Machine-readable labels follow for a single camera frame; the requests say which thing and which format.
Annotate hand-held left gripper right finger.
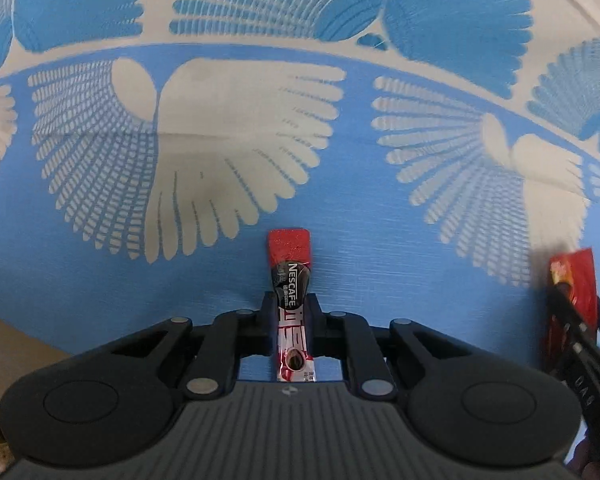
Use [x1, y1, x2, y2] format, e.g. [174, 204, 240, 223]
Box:
[305, 294, 496, 401]

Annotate small red snack packet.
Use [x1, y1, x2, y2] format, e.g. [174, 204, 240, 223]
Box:
[544, 247, 600, 373]

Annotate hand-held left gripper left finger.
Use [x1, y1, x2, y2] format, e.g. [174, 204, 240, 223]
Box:
[75, 292, 276, 401]

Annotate cardboard box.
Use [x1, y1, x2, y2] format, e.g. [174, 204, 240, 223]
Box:
[0, 309, 76, 411]

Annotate blue white printed cloth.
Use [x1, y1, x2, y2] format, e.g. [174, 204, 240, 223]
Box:
[0, 0, 600, 386]

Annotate red black coffee stick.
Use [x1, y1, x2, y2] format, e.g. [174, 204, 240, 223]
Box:
[266, 228, 317, 383]

